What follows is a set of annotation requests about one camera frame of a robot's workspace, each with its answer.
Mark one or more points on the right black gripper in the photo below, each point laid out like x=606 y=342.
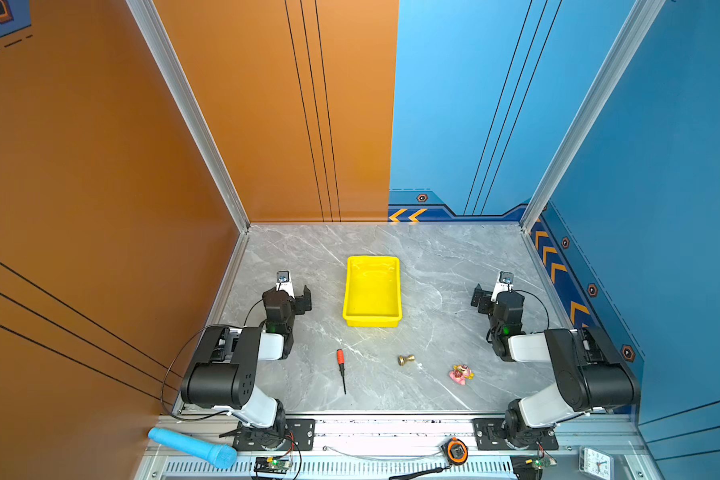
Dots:
x=482 y=299

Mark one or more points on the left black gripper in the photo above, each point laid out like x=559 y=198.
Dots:
x=300 y=299

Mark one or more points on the red black screwdriver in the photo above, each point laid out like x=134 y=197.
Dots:
x=341 y=366

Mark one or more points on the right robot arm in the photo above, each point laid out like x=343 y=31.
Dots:
x=589 y=373

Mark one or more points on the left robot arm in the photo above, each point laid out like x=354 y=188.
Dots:
x=221 y=374

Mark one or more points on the yellow plastic bin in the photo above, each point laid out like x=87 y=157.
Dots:
x=373 y=294

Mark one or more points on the pink toy figure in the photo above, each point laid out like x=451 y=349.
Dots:
x=461 y=374

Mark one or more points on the small brass fitting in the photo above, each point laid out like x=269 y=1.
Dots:
x=404 y=359

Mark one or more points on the orange black tape measure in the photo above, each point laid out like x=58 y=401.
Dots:
x=455 y=451

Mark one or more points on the right green circuit board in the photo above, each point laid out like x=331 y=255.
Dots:
x=539 y=464

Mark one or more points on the green circuit board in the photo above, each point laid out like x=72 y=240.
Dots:
x=539 y=464
x=272 y=466

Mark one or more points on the left green circuit board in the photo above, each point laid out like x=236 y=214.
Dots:
x=272 y=466

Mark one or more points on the white square clock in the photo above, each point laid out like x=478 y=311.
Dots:
x=595 y=464

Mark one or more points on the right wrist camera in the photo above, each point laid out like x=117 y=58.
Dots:
x=505 y=279

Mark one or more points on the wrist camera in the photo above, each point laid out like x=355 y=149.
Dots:
x=505 y=279
x=284 y=283

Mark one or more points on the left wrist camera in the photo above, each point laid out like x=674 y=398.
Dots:
x=284 y=283

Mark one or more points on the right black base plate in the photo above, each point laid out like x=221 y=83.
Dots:
x=493 y=434

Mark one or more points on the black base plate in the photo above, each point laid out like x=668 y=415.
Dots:
x=493 y=434
x=290 y=432

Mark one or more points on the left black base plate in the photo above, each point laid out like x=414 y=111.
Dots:
x=290 y=432

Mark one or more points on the blue cylindrical handle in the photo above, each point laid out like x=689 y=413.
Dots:
x=218 y=455

